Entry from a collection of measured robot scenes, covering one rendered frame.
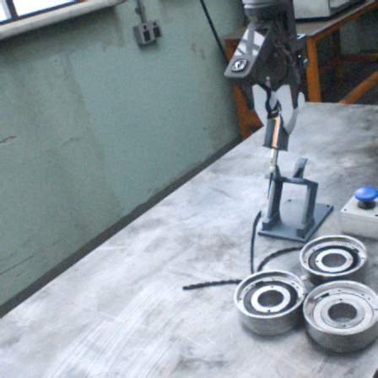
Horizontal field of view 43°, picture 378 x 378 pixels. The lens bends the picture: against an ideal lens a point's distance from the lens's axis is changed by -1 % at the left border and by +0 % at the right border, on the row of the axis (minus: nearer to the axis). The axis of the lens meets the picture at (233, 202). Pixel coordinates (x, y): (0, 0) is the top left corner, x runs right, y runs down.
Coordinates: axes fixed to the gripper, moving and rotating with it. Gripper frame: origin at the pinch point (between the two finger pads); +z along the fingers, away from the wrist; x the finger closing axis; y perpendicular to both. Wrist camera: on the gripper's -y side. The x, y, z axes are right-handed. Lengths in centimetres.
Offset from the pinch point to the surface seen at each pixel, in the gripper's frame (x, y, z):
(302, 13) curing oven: 89, 193, 16
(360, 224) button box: -13.4, 0.8, 17.2
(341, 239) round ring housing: -12.5, -5.6, 16.3
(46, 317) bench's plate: 27, -37, 20
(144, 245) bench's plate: 25.1, -14.6, 20.0
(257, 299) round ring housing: -6.2, -22.7, 17.3
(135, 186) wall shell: 143, 86, 78
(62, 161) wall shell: 145, 51, 46
